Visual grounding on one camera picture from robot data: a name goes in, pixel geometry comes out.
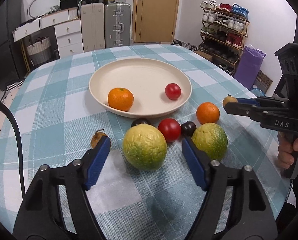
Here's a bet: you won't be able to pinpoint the red cherry tomato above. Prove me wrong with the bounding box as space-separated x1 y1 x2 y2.
158 118 181 142

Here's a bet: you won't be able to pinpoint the red tomato in plate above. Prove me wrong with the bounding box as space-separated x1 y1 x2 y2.
165 83 182 100

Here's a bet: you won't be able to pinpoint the woven laundry basket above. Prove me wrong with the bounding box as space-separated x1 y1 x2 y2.
27 37 52 66

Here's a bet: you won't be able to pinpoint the white drawer desk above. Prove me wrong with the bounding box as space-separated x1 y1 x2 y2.
12 7 84 58

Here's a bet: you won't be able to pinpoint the person's right hand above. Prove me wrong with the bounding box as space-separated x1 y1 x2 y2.
276 132 298 169

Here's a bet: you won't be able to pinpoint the silver suitcase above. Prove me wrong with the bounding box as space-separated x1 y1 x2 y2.
104 3 131 48

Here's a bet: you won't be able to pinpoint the shoe rack with shoes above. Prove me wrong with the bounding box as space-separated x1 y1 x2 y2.
198 0 250 76

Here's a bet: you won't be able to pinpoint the orange mandarin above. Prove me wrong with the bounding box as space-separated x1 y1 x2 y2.
196 102 220 125
108 87 134 112

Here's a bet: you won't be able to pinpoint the yellow-green citrus fruit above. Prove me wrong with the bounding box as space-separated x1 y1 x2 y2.
122 124 167 171

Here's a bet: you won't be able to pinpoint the brown stemmed longan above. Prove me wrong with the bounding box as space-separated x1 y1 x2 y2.
91 129 107 148

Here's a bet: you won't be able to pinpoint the black cable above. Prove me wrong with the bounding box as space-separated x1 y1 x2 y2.
0 95 26 201

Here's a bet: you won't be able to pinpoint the dark plum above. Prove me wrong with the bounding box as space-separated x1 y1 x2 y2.
131 118 151 127
180 121 197 137

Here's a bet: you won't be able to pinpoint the brown longan fruit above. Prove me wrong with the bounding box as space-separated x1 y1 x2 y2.
222 94 238 107

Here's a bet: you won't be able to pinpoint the purple bag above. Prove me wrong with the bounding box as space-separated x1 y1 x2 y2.
234 44 266 90

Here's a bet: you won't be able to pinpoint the cream oval plate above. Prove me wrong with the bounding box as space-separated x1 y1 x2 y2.
89 59 192 118

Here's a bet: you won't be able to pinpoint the green citrus fruit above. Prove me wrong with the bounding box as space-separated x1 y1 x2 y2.
191 122 228 161

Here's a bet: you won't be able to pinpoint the beige suitcase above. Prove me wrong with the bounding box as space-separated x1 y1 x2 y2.
80 3 105 52

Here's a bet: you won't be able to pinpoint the wooden door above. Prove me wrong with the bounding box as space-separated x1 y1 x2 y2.
132 0 179 43

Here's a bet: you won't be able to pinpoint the orange mandarin in plate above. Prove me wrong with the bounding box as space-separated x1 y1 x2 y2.
108 87 134 112

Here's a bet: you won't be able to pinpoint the checkered teal tablecloth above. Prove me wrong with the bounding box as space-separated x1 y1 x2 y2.
0 45 290 239

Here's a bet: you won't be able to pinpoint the black refrigerator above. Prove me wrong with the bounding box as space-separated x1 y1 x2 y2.
0 0 27 90

